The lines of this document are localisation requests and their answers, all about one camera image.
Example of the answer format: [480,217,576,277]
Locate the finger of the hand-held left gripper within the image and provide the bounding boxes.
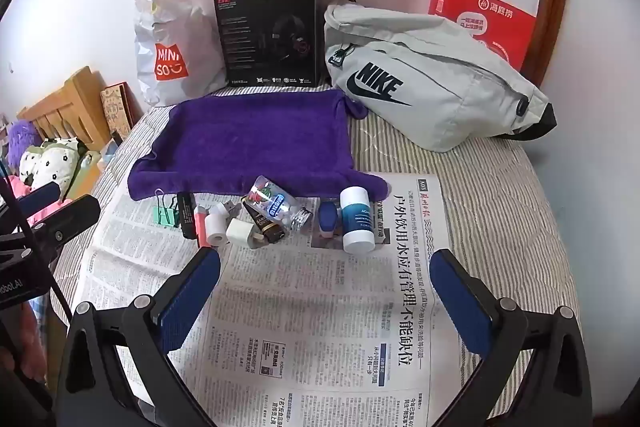
[16,182,62,214]
[30,195,102,244]

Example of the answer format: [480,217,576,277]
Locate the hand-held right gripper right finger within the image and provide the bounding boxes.
[428,248,594,427]

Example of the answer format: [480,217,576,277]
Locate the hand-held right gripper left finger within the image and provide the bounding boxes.
[55,247,223,427]

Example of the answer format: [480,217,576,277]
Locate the pink lip balm tube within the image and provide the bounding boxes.
[193,205,211,250]

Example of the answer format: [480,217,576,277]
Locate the black lipstick tube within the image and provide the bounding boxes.
[176,191,199,239]

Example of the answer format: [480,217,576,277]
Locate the green binder clip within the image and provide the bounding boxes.
[151,188,182,227]

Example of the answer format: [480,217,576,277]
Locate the clear gum bottle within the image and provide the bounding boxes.
[242,175,314,236]

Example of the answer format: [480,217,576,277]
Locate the white blue cylinder bottle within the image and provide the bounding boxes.
[339,186,377,256]

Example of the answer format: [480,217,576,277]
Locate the small blue pink case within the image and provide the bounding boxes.
[317,200,344,241]

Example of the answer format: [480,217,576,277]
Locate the white dotted plush toy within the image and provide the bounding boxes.
[17,136,92,202]

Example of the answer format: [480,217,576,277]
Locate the purple plush toy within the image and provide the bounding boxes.
[4,119,42,164]

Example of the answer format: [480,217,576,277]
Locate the white tape roll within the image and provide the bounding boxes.
[205,203,231,248]

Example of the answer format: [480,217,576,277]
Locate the white charger plug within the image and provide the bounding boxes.
[225,219,266,251]

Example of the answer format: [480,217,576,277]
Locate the wooden headboard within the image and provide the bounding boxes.
[17,66,114,152]

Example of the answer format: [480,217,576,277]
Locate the grey usb flash drive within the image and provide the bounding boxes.
[220,199,246,221]

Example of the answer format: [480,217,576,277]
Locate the dark brown small bottle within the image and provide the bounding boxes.
[241,197,289,246]

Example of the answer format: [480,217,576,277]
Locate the small patterned brown box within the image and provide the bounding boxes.
[98,82,136,143]

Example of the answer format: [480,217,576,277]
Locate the newspaper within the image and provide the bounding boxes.
[74,174,455,427]

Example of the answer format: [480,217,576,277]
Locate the purple towel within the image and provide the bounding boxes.
[127,88,391,204]

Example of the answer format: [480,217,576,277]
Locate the grey waist bag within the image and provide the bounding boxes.
[322,0,559,154]

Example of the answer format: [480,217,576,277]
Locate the white plastic shopping bag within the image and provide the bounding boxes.
[131,0,229,108]

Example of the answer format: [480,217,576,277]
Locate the black headphone box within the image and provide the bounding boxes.
[213,0,332,89]

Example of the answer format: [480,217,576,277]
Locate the orange paper bag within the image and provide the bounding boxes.
[426,0,542,74]

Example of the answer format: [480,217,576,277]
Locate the black cable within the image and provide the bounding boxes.
[0,177,72,328]

